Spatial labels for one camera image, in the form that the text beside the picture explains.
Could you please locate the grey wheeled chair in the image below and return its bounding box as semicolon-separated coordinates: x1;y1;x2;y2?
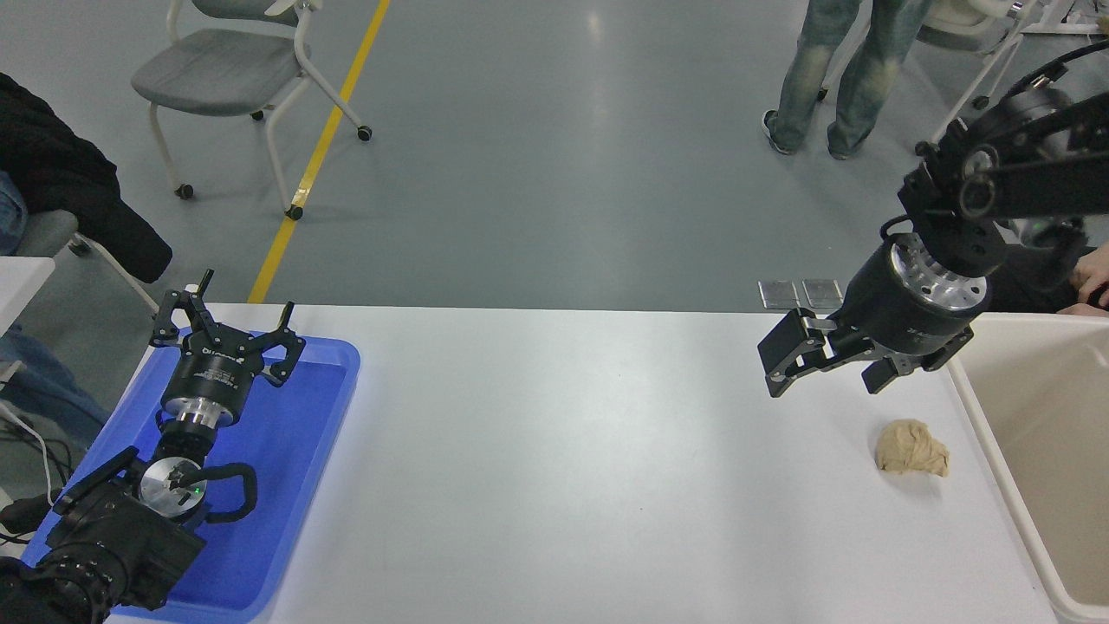
130;0;373;221

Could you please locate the standing person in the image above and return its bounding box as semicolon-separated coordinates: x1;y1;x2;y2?
762;0;937;161

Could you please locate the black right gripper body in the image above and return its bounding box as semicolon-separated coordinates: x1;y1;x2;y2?
837;244;986;356

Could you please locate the crumpled tan paper ball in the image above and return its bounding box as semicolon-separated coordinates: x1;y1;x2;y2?
873;419;950;477

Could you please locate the large pale bin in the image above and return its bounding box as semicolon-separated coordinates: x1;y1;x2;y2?
946;312;1109;624

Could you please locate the white wheeled chair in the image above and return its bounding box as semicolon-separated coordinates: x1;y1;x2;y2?
817;0;1065;146

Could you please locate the blue plastic tray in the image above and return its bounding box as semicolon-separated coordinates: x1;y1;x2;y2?
19;328;361;624

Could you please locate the white cable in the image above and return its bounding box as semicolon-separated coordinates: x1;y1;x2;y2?
0;403;55;508

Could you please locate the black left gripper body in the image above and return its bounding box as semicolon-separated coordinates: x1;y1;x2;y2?
163;334;265;410

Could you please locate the seated person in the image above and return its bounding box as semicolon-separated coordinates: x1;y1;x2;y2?
0;71;174;452

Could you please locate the grey padded seat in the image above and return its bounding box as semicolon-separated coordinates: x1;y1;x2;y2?
16;208;162;315

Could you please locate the person beside bin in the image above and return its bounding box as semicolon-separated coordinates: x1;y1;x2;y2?
988;243;1109;317

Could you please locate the small white table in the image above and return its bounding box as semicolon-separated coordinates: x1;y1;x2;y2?
0;256;55;337

